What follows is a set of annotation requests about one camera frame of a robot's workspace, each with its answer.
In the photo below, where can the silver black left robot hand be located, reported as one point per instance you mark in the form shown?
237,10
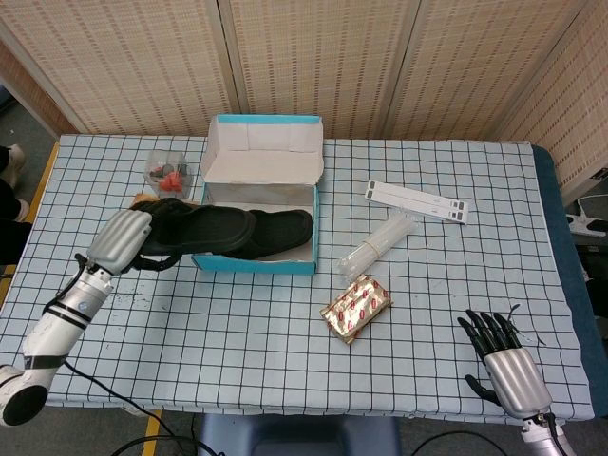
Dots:
119,242

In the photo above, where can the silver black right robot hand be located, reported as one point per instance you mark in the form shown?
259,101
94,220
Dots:
515,380

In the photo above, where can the black slipper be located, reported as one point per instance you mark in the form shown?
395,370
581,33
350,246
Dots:
204,233
285,233

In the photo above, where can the blue cardboard shoe box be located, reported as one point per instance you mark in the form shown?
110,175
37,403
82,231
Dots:
256,267

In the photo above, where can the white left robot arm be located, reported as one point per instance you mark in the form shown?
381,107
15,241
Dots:
52,332

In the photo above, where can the black object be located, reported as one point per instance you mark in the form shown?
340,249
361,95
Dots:
12,242

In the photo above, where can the black thread piece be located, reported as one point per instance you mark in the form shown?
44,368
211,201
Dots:
539,339

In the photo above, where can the brown foil pouch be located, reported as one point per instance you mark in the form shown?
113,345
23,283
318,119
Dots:
141,197

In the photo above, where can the clear bag red items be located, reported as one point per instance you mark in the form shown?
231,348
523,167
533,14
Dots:
168,180

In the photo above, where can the white sneaker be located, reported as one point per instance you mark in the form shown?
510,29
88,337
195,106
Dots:
12,161
23,210

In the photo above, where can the gold foil pack red print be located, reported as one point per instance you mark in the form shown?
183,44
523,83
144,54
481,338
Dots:
356,309

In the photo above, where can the white chair base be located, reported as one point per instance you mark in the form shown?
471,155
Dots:
586,221

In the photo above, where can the bundle of clear sticks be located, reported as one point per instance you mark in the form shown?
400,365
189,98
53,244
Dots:
375,247

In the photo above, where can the dark blue padded table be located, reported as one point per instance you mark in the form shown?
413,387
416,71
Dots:
556,190

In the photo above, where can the checked light blue tablecloth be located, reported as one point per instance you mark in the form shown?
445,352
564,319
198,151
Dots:
285,356

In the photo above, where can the white flat strip package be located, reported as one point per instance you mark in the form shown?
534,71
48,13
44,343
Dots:
418,202

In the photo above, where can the blue chair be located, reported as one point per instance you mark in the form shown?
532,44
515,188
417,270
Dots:
294,437

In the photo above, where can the bamboo folding screen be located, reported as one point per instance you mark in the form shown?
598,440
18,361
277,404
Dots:
332,57

